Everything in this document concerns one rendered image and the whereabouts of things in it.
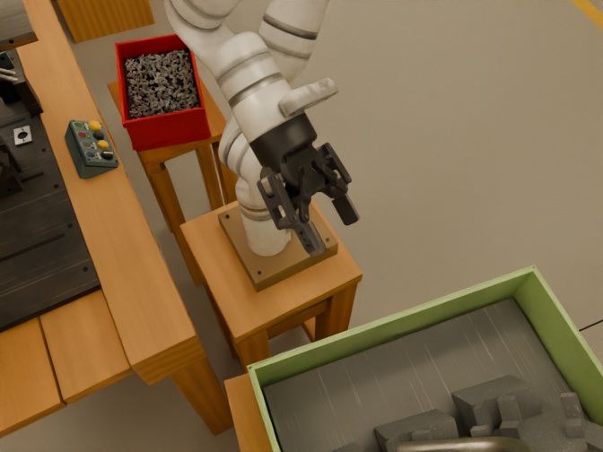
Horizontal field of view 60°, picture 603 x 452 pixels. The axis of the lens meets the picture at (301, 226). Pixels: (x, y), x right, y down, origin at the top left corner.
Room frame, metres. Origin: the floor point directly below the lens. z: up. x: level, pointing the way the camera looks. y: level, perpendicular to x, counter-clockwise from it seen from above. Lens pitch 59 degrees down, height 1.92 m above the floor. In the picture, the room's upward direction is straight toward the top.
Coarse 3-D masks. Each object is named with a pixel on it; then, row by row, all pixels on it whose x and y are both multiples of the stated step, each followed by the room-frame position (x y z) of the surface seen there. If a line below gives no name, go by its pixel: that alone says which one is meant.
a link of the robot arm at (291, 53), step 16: (272, 32) 0.68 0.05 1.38; (272, 48) 0.66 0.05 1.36; (288, 48) 0.66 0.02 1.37; (304, 48) 0.67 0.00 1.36; (288, 64) 0.65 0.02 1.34; (304, 64) 0.67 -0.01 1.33; (288, 80) 0.66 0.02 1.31; (224, 128) 0.62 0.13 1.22; (224, 144) 0.60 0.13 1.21; (224, 160) 0.59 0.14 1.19
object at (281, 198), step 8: (272, 176) 0.34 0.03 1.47; (272, 184) 0.33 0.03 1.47; (280, 184) 0.33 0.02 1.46; (264, 192) 0.33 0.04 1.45; (280, 192) 0.32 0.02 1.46; (264, 200) 0.32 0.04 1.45; (272, 200) 0.32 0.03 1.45; (280, 200) 0.32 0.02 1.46; (288, 200) 0.32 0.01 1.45; (272, 208) 0.31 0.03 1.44; (288, 208) 0.31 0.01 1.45; (272, 216) 0.31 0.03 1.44; (280, 216) 0.31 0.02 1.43; (288, 216) 0.30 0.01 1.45; (296, 216) 0.30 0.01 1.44
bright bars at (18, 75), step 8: (0, 72) 0.98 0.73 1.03; (8, 72) 0.99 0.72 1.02; (16, 72) 1.00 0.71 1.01; (8, 80) 0.97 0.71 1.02; (16, 80) 0.98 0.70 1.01; (24, 80) 0.98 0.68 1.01; (16, 88) 0.96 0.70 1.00; (24, 88) 0.97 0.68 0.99; (32, 88) 1.02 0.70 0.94; (24, 96) 0.96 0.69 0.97; (32, 96) 0.97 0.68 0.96; (32, 104) 0.97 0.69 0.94; (40, 104) 1.00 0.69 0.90; (32, 112) 0.96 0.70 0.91; (40, 112) 0.97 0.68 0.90
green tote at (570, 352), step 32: (480, 288) 0.44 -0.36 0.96; (512, 288) 0.47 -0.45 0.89; (544, 288) 0.44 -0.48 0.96; (384, 320) 0.37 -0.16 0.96; (416, 320) 0.39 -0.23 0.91; (544, 320) 0.40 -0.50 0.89; (288, 352) 0.31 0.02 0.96; (320, 352) 0.32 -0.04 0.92; (352, 352) 0.35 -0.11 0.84; (576, 352) 0.32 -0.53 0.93; (256, 384) 0.25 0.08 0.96; (576, 384) 0.28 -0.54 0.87
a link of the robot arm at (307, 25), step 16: (272, 0) 0.72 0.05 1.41; (288, 0) 0.70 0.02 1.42; (304, 0) 0.70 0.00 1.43; (320, 0) 0.71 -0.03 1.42; (272, 16) 0.70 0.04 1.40; (288, 16) 0.69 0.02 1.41; (304, 16) 0.69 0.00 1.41; (320, 16) 0.70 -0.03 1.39; (288, 32) 0.67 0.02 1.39; (304, 32) 0.68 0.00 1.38
